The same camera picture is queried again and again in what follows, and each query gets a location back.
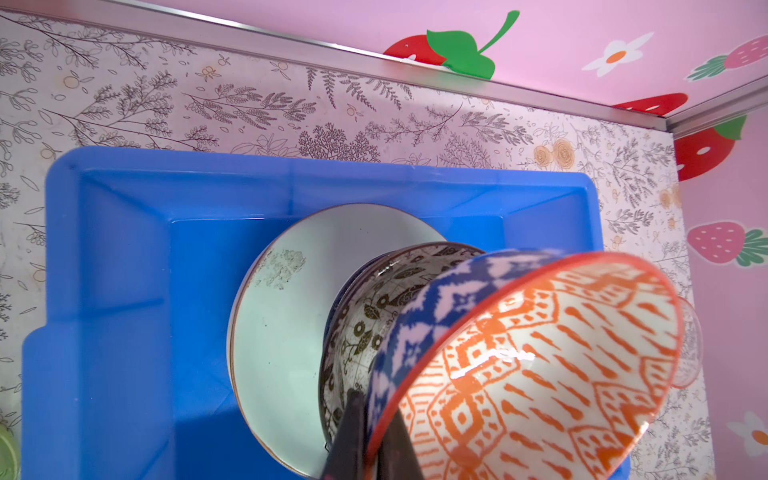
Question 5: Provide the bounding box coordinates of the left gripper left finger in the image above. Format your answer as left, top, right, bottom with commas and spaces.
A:
320, 390, 365, 480

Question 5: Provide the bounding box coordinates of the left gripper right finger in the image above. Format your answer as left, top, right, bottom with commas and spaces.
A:
377, 413, 424, 480

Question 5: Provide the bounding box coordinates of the red pattern bowl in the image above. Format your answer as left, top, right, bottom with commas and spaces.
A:
365, 250, 683, 479

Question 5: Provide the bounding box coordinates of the green flower plate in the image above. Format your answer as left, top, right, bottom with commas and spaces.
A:
227, 203, 444, 478

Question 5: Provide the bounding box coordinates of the pink glass cup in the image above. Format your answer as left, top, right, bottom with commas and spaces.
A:
672, 297, 703, 389

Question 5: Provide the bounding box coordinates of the green glass cup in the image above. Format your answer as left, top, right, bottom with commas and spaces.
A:
0, 424, 21, 480

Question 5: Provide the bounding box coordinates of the blue plastic bin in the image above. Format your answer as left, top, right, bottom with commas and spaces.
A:
21, 147, 603, 479

